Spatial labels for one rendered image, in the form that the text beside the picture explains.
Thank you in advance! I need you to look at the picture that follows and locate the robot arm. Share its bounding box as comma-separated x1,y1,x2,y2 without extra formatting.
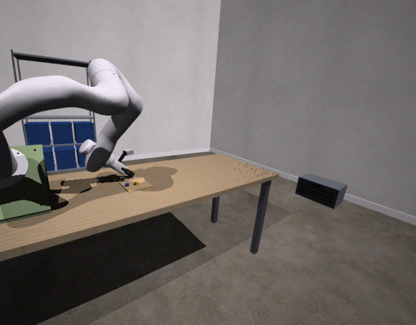
0,58,143,190

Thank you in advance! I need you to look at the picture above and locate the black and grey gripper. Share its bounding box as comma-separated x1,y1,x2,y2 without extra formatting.
108,156,135,177

